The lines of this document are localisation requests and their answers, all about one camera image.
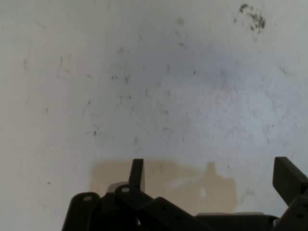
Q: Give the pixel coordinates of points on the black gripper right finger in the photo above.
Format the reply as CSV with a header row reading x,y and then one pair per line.
x,y
288,178

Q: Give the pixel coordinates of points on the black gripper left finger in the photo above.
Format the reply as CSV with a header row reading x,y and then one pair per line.
x,y
125,204

